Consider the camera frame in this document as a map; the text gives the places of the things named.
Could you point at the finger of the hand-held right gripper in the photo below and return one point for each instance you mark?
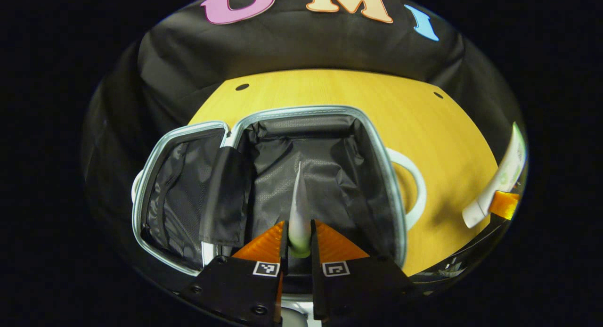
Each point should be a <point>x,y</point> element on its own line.
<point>504,204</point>

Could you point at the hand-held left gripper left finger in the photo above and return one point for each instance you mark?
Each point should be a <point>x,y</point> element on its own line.
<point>235,289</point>

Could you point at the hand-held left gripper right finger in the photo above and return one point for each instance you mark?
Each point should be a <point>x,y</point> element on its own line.
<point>358,289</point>

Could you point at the white tube with green cap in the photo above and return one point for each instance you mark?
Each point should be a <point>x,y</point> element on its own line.
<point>299,223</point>

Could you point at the pale blue suitcase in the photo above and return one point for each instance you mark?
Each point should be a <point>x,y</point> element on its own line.
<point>282,176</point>

